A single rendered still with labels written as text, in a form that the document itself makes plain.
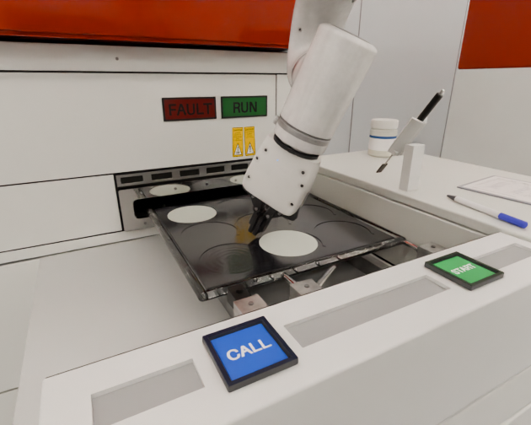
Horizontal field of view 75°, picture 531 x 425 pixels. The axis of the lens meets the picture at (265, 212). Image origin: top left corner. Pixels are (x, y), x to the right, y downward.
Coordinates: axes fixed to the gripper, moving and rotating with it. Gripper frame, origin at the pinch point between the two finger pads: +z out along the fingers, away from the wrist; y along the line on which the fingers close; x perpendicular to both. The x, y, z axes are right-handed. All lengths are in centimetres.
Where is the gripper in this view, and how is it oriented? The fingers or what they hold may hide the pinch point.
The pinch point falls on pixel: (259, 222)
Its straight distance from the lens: 60.4
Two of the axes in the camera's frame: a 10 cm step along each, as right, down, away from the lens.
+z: -3.8, 7.8, 4.9
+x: 4.4, -3.2, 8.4
